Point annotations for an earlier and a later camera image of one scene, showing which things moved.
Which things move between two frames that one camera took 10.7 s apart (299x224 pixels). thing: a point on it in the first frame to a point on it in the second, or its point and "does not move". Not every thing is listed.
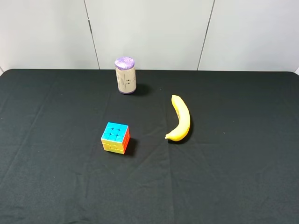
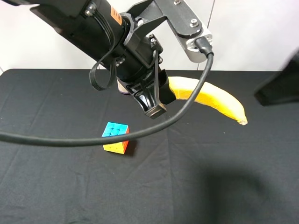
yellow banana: (183, 128) to (211, 96)
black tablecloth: (238, 163) does not move
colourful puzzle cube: (115, 137) does not move
